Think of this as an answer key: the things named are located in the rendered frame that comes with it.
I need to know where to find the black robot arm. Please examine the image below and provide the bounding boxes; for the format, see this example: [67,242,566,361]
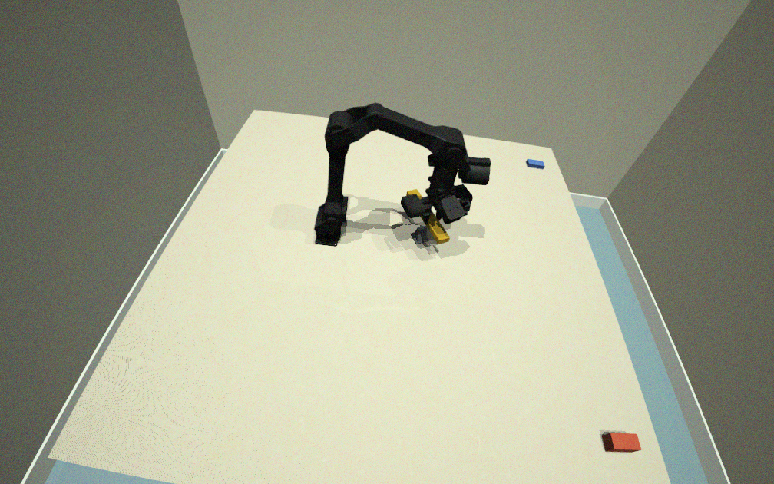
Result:
[314,102,491,247]

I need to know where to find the yellow bar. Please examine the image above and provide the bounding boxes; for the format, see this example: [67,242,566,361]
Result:
[406,189,450,244]

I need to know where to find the blue rectangular bar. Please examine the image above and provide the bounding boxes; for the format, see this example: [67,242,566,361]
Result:
[526,159,545,170]

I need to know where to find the orange rectangular block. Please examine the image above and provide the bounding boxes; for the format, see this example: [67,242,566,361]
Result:
[602,433,641,453]

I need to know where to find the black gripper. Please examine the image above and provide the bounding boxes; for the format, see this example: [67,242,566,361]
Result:
[401,176,473,224]

